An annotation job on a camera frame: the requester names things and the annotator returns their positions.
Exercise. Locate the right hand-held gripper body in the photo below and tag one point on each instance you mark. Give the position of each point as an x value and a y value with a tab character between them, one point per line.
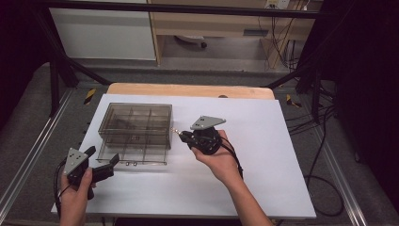
205	141

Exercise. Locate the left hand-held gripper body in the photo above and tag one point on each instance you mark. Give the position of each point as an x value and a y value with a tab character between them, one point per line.
75	160

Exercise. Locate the smoky transparent drawer organizer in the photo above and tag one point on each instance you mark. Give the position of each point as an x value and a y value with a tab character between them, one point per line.
138	121

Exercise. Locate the person's right hand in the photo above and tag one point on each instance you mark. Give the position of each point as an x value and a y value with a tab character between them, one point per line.
222	163

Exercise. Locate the person's left hand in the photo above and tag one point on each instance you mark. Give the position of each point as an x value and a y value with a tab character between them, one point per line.
75	201

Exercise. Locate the wooden table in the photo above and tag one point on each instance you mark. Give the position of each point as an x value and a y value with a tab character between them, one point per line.
188	90

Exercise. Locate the white board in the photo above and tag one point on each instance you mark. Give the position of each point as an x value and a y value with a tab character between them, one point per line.
251	157

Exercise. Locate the office chair base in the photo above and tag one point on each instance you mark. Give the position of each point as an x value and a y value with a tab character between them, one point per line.
191	40

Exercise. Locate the wooden desk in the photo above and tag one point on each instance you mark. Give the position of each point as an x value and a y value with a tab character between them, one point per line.
219	23

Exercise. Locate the white cabinet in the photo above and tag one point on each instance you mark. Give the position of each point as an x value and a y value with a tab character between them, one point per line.
103	34

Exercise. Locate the dark curtain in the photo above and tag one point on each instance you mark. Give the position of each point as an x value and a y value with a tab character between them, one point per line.
19	47
370	78

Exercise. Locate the aluminium floor rail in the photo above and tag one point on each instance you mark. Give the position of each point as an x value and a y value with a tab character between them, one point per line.
31	150
342	179

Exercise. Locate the black metal frame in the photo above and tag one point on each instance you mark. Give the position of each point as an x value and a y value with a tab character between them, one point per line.
156	7

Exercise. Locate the wall power outlet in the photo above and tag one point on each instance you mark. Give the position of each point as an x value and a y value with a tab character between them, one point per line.
277	3

